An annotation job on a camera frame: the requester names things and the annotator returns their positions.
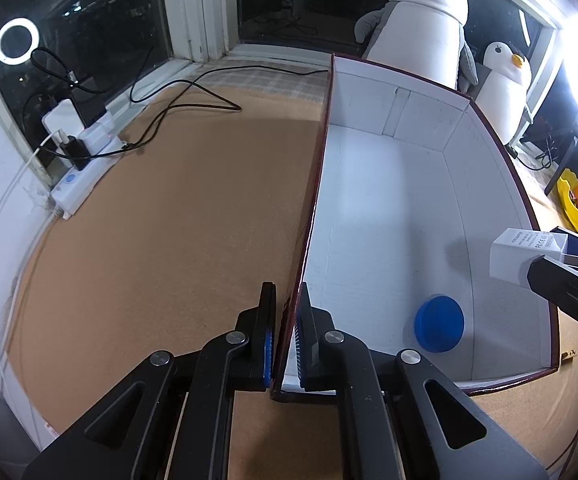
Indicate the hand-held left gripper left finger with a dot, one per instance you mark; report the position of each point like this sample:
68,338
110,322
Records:
268,355

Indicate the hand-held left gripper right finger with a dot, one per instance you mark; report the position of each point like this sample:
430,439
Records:
299,355

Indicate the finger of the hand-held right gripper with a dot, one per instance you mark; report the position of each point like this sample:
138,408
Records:
564,285

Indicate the white cardboard box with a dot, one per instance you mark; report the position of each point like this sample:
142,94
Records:
394,200

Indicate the black light stand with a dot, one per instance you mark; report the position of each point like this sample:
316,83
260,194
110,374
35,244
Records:
571,155

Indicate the blue round lid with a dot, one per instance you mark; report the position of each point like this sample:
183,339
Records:
439,322

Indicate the small penguin plush toy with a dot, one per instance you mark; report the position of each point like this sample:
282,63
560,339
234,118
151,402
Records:
504,95

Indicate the white power strip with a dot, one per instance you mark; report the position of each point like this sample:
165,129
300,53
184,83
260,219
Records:
81,185

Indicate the checked cloth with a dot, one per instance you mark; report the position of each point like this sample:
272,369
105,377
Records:
279,87

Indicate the black plug adapter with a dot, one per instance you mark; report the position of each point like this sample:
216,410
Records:
78,152

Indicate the large penguin plush toy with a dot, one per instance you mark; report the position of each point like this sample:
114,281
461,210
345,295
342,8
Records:
421,25

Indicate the white charger block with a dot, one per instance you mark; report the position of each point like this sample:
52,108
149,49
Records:
64,120

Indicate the white window frame post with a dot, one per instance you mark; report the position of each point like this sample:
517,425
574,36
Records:
199,10

